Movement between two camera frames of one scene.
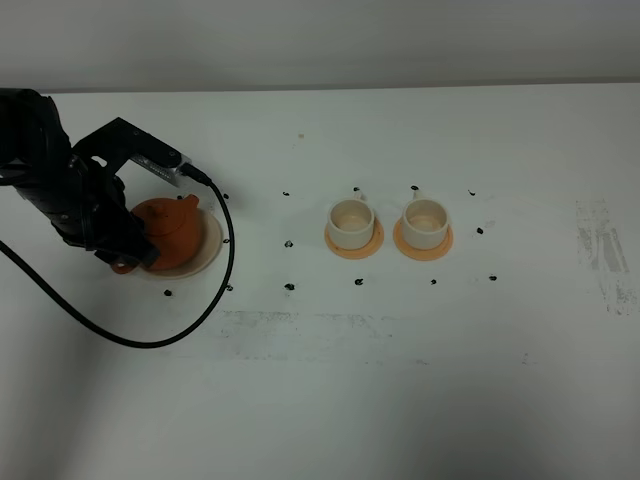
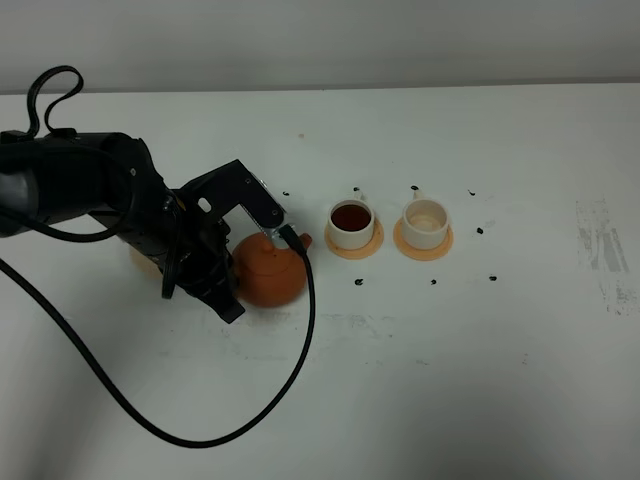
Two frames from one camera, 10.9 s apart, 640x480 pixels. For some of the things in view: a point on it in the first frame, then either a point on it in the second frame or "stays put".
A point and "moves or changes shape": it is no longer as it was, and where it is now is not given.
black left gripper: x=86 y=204 to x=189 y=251
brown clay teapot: x=172 y=227 moves or changes shape
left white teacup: x=351 y=222 stays put
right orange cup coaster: x=421 y=254 stays put
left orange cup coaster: x=374 y=244 stays put
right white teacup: x=425 y=222 stays put
